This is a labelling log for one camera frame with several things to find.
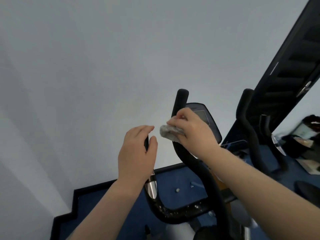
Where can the person's left hand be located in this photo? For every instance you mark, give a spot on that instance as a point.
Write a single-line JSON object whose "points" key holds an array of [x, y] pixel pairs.
{"points": [[135, 159]]}

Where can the person's right hand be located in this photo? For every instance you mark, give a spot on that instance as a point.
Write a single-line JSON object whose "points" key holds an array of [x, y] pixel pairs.
{"points": [[197, 134]]}

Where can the grey cleaning cloth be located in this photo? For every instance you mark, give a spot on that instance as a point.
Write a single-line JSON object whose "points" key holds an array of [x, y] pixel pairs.
{"points": [[168, 132]]}

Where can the person's left forearm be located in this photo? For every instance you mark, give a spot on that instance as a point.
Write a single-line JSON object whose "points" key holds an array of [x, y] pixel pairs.
{"points": [[105, 214]]}

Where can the person's right forearm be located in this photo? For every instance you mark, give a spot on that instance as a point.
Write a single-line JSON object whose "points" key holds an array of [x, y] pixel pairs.
{"points": [[262, 194]]}

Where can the clear blue acrylic side table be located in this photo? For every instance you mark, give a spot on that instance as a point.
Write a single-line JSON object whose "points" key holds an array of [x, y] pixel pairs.
{"points": [[235, 143]]}

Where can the black waste bin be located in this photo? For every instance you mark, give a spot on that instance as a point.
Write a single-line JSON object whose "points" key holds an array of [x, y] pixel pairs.
{"points": [[295, 147]]}

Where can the pale green vase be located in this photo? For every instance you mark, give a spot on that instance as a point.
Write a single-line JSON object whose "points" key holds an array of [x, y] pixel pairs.
{"points": [[303, 131]]}

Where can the black door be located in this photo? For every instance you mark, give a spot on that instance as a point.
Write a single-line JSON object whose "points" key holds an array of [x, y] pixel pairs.
{"points": [[287, 72]]}

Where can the dark red flower bouquet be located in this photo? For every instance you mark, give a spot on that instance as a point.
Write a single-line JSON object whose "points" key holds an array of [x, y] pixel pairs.
{"points": [[312, 121]]}

